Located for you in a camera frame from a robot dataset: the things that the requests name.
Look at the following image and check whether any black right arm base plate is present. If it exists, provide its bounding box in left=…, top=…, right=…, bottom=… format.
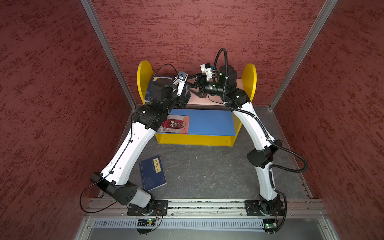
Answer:
left=245, top=200, right=285, bottom=217

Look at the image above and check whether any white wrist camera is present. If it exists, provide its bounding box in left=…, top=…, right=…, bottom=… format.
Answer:
left=200, top=63, right=214, bottom=82
left=175, top=71, right=188, bottom=97

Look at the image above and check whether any left aluminium corner profile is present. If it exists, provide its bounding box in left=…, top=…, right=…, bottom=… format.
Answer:
left=81, top=0, right=136, bottom=109

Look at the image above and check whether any aluminium corner profile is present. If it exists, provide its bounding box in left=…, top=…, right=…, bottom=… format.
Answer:
left=269, top=0, right=338, bottom=111
left=81, top=0, right=136, bottom=109

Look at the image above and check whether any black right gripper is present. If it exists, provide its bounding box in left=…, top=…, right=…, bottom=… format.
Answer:
left=187, top=72, right=229, bottom=97

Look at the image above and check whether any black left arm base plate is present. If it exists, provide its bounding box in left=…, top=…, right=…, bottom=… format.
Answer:
left=127, top=200, right=169, bottom=217

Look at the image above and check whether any yellow pink blue bookshelf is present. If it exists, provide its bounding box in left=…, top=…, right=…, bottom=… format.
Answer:
left=137, top=61, right=257, bottom=147

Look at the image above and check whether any red Hamlet picture book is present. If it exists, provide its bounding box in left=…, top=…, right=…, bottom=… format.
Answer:
left=158, top=115, right=190, bottom=134

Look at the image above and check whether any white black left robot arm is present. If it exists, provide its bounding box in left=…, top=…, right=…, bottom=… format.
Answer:
left=90, top=74, right=191, bottom=209

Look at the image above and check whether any left controller circuit board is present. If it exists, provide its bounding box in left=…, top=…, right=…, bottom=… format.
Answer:
left=137, top=219, right=157, bottom=228

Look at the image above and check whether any black corrugated cable conduit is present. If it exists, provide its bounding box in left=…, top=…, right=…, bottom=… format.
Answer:
left=212, top=47, right=309, bottom=232

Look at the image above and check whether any right aluminium corner profile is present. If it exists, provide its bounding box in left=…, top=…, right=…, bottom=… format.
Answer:
left=269, top=0, right=338, bottom=111

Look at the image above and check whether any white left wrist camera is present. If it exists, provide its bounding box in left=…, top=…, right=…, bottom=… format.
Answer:
left=175, top=71, right=188, bottom=97

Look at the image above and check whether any blue book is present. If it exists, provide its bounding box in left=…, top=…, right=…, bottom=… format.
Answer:
left=139, top=155, right=167, bottom=192
left=145, top=76, right=178, bottom=103

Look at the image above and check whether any controller circuit board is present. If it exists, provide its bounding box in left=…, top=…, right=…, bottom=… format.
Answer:
left=137, top=219, right=157, bottom=228
left=263, top=219, right=279, bottom=232

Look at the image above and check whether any right controller circuit board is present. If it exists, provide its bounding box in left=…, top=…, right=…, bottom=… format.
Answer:
left=263, top=219, right=279, bottom=232

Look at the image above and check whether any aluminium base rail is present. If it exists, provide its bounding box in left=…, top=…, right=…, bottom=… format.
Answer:
left=86, top=198, right=329, bottom=219

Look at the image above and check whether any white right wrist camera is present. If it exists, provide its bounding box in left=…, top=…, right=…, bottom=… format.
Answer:
left=200, top=63, right=214, bottom=82

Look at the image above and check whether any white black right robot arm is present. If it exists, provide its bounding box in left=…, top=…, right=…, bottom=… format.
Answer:
left=188, top=64, right=282, bottom=216

